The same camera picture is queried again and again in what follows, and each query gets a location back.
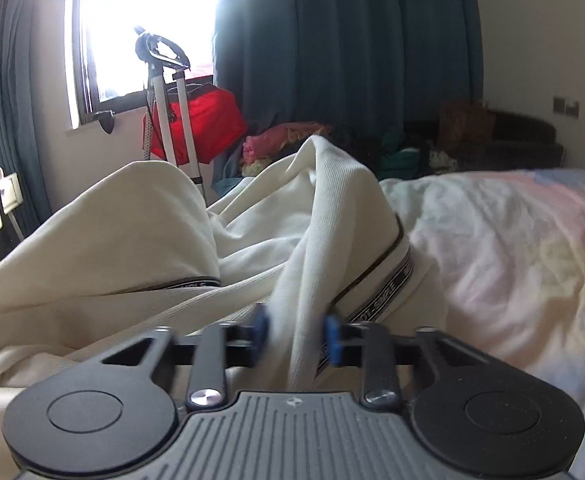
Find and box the pink cloth pile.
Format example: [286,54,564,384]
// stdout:
[242,121,334,167]

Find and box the white wall socket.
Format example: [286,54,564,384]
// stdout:
[0,172,24,213]

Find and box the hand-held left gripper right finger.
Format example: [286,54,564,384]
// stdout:
[324,315,494,407]

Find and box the patterned white cloth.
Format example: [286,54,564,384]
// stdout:
[425,147,459,174]

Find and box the bright window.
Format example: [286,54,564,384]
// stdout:
[65,0,233,131]

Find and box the dark sofa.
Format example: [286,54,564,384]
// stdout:
[403,110,566,178]

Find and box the cream white garment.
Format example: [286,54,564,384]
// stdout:
[0,134,449,480]

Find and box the pastel bed sheet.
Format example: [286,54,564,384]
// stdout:
[380,167,585,480]

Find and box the wide teal curtain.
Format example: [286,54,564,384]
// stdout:
[212,0,486,193]

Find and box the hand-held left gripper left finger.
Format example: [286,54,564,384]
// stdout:
[100,304,272,409]

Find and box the brown paper bag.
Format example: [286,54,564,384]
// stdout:
[437,100,496,149]

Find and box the silver stand with black head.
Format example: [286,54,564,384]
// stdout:
[133,25,208,206]

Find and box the black window handle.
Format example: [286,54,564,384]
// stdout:
[95,110,118,135]

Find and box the green cloth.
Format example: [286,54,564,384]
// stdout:
[377,130,423,181]

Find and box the narrow teal curtain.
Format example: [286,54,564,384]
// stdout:
[0,0,80,248]

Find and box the red bag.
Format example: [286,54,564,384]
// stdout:
[142,82,249,167]

